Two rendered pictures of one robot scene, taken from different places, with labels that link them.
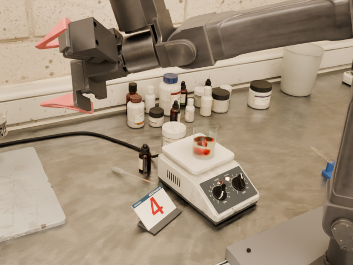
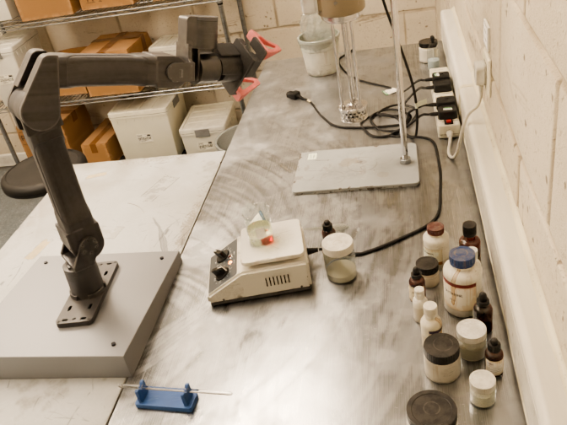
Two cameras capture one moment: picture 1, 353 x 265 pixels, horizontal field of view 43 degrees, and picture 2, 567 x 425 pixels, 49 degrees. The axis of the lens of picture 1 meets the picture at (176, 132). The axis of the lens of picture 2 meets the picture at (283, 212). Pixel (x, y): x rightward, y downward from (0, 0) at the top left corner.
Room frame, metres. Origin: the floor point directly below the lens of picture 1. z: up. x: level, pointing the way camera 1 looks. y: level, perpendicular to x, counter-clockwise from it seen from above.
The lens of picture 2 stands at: (1.53, -0.75, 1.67)
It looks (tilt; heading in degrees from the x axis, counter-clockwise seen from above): 32 degrees down; 133
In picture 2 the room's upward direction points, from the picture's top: 12 degrees counter-clockwise
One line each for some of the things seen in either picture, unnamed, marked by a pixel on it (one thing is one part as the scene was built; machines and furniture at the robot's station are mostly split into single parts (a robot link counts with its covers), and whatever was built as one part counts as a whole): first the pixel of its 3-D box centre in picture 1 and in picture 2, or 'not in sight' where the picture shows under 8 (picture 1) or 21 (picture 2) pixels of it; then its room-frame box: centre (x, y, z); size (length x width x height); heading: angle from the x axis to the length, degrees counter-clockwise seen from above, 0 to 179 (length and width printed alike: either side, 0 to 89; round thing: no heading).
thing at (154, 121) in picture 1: (156, 116); (427, 271); (1.09, 0.06, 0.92); 0.04 x 0.04 x 0.04
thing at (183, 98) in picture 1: (182, 92); (483, 310); (1.23, -0.01, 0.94); 0.03 x 0.03 x 0.08
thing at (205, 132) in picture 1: (204, 140); (257, 224); (0.81, -0.06, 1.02); 0.06 x 0.05 x 0.08; 165
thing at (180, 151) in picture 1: (197, 152); (271, 241); (0.82, -0.05, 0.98); 0.12 x 0.12 x 0.01; 41
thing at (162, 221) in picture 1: (157, 209); not in sight; (0.70, 0.03, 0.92); 0.09 x 0.06 x 0.04; 145
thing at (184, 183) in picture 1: (204, 174); (262, 261); (0.80, -0.07, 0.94); 0.22 x 0.13 x 0.08; 41
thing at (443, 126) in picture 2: not in sight; (443, 99); (0.79, 0.76, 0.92); 0.40 x 0.06 x 0.04; 119
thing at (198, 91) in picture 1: (200, 97); (471, 340); (1.23, -0.07, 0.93); 0.05 x 0.05 x 0.05
